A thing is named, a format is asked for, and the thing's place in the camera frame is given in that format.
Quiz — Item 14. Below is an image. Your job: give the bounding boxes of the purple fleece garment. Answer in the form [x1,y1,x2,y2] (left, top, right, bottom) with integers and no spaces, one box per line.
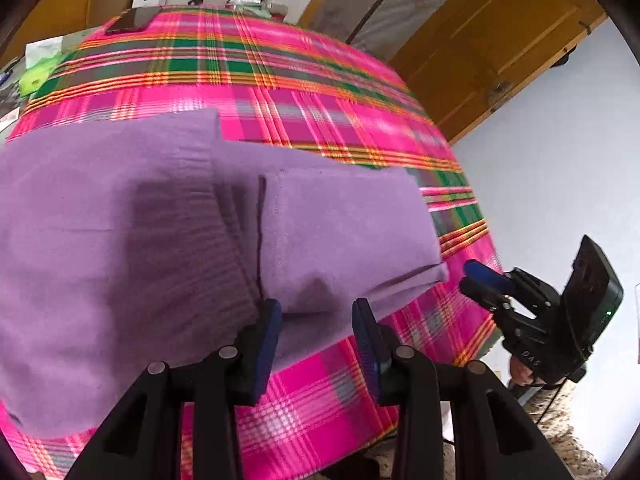
[1,108,448,438]

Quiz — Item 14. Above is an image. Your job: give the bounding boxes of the person's right hand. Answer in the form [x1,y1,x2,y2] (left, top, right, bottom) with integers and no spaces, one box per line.
[510,356,535,386]

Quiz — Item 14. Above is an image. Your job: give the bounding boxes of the wooden door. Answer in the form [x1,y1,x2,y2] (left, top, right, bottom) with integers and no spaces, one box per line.
[390,0,606,143]

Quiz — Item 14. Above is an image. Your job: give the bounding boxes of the pink plaid bed sheet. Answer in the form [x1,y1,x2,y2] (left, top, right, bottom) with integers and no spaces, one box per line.
[13,6,499,479]

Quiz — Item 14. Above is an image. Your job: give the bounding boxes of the patterned side table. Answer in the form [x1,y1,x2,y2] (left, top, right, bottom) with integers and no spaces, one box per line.
[1,27,98,142]

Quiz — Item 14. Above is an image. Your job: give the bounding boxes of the green tissue pack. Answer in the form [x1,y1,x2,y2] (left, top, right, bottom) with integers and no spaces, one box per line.
[18,36,64,96]

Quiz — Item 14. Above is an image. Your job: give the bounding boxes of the black smartphone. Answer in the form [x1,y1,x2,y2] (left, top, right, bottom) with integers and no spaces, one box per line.
[104,6,163,36]

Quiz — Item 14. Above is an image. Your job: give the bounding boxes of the wooden wardrobe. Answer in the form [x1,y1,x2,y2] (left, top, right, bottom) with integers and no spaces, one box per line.
[1,0,132,64]

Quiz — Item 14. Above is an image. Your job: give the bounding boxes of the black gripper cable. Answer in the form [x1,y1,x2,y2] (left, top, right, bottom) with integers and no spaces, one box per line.
[534,353,589,428]

